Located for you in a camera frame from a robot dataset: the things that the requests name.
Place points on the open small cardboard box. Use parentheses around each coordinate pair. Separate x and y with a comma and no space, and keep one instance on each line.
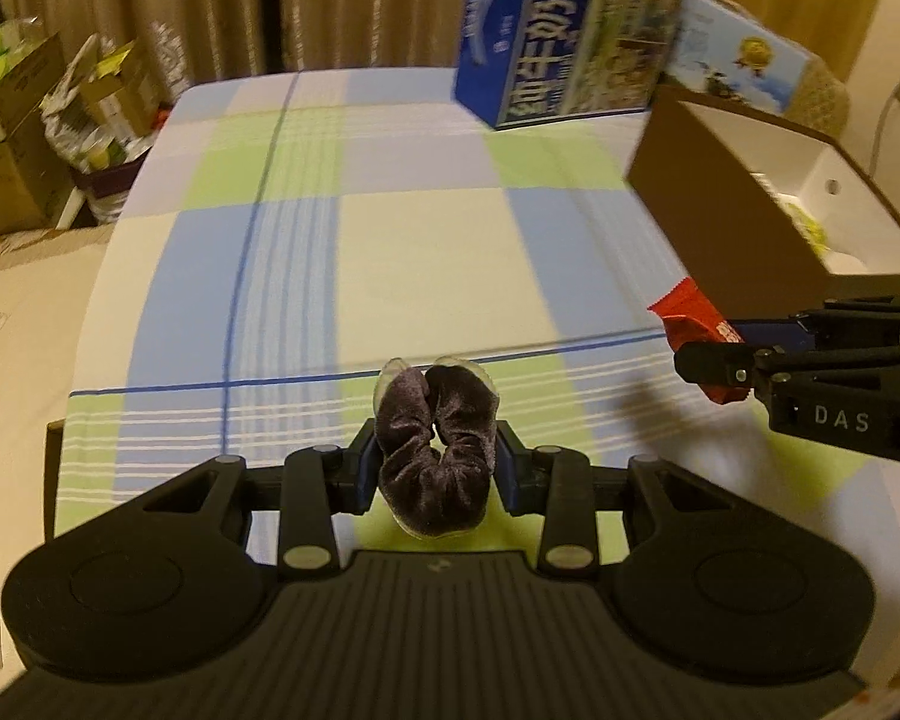
(103,110)

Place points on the brown cardboard storage box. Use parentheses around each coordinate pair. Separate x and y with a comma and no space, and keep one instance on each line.
(768,217)

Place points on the cardboard box with green tissues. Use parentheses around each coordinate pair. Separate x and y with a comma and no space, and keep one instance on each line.
(34,181)

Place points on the dark blue milk carton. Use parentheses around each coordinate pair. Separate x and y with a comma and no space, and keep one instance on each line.
(527,62)

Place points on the dark brown velvet scrunchie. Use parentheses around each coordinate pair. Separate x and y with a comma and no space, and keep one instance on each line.
(437,429)

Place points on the light blue milk carton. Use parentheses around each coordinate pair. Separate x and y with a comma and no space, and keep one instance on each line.
(720,52)

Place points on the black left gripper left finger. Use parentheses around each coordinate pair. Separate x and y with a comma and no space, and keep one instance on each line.
(316,484)

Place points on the plaid bed sheet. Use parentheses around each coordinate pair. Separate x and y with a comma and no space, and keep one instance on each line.
(289,235)

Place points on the beige quilted chair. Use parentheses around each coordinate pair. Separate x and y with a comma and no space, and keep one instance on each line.
(819,100)

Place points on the red snack packet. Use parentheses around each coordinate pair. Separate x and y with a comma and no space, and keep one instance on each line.
(687,315)

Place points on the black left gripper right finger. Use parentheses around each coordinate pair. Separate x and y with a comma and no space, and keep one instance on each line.
(555,483)

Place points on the cream cartoon blanket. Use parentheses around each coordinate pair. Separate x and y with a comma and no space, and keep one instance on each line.
(45,286)

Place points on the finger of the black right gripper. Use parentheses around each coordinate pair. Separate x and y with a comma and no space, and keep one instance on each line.
(786,333)
(741,364)

